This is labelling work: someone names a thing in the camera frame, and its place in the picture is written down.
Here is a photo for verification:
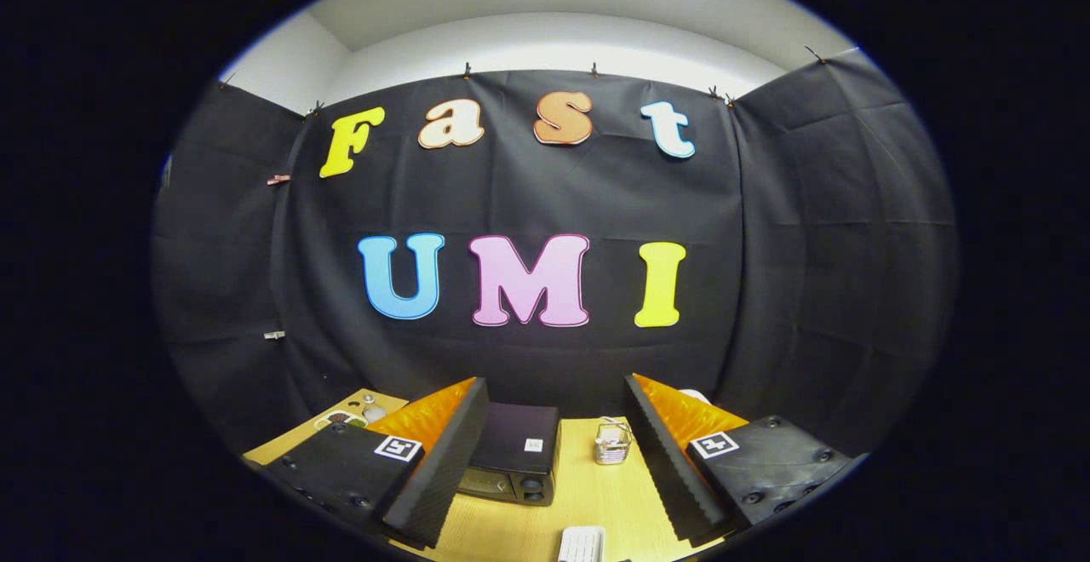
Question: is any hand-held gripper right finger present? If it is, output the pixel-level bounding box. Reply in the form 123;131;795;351
623;373;854;548

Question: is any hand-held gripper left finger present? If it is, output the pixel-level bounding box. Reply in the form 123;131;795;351
266;376;492;550

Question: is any black toaster oven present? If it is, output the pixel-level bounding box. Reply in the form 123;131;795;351
457;402;563;508

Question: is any white rectangular dish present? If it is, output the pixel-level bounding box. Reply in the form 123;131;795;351
558;526;606;562

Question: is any white divided snack plate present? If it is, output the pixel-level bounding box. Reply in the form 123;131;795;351
313;409;369;432

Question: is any black backdrop cloth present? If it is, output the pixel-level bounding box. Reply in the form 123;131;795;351
152;47;959;456

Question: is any row of black cloth clips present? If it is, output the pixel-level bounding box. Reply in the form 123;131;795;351
220;44;829;116

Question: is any metal wire basket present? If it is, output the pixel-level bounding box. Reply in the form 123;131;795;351
594;416;635;466

